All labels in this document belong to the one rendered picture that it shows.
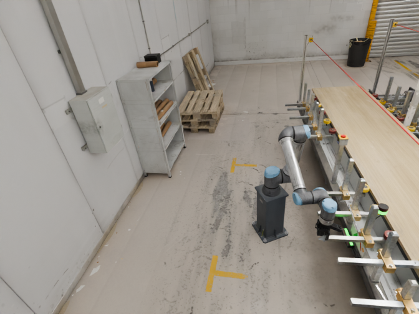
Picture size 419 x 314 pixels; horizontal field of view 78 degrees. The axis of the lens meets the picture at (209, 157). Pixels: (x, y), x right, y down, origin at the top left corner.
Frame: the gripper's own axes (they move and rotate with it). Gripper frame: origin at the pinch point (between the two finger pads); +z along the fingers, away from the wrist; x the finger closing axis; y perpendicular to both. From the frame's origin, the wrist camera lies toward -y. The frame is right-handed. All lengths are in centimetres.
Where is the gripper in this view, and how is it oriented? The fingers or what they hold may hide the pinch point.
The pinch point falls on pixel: (324, 240)
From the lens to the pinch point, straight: 213.8
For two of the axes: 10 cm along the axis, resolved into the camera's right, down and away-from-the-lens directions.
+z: 1.0, 8.3, 5.6
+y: -9.9, 0.1, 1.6
